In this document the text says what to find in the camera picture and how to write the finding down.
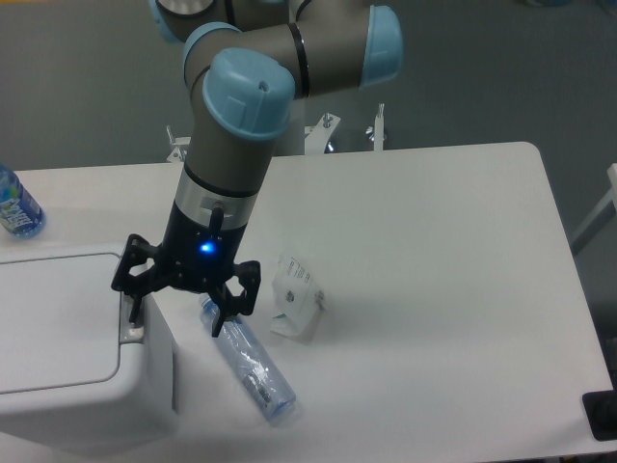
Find white frame at right edge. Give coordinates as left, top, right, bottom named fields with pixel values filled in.
left=570, top=163, right=616, bottom=256

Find white clamp bracket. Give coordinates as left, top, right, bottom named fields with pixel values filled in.
left=364, top=102, right=387, bottom=151

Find blue labelled water bottle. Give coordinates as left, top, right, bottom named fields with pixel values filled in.
left=1, top=165, right=45, bottom=239

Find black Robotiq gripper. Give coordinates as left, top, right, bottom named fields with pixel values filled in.
left=110, top=168, right=263, bottom=338

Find clear empty plastic bottle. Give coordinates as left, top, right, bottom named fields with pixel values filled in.
left=213, top=315, right=297, bottom=427

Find black clamp at table edge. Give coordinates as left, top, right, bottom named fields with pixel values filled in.
left=582, top=390, right=616, bottom=442

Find white push-button trash can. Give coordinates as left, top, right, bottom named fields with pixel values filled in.
left=1, top=243, right=178, bottom=453

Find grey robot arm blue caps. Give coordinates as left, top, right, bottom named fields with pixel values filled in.
left=111, top=1, right=404, bottom=333

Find crumpled white carton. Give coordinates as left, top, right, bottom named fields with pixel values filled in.
left=269, top=252, right=328, bottom=343

